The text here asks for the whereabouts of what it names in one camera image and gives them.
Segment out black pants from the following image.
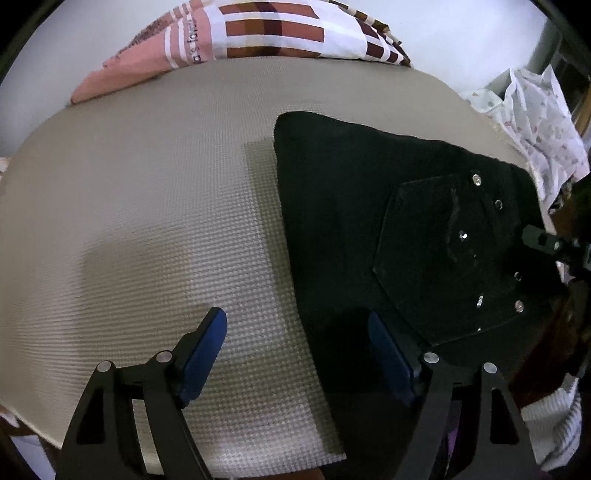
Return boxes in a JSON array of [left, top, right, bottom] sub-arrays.
[[273, 112, 571, 479]]

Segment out white dotted bedsheet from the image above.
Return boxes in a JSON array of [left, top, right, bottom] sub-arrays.
[[461, 67, 590, 209]]

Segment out beige mattress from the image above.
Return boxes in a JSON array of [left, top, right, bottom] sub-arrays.
[[0, 57, 583, 478]]

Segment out pink plaid pillow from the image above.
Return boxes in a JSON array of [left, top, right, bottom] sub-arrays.
[[70, 0, 412, 104]]

